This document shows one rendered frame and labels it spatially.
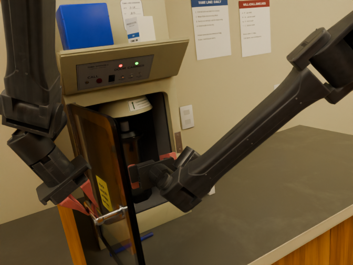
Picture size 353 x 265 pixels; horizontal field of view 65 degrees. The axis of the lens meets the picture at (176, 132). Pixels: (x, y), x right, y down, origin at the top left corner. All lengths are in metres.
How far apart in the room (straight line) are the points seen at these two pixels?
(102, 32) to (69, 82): 0.14
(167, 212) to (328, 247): 0.55
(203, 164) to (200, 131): 0.91
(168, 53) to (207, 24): 0.72
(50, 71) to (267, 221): 0.75
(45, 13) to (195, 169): 0.36
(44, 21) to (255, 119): 0.35
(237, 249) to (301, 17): 1.43
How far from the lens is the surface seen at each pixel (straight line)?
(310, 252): 1.05
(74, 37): 0.67
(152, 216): 0.94
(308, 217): 0.99
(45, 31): 0.40
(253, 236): 0.89
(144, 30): 0.74
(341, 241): 1.17
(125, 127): 0.90
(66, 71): 0.69
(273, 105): 0.51
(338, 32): 0.51
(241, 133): 0.52
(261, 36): 1.67
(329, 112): 2.20
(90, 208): 0.59
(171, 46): 0.74
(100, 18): 0.68
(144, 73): 0.77
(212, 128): 1.49
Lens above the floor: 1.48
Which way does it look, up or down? 16 degrees down
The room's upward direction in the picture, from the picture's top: 8 degrees counter-clockwise
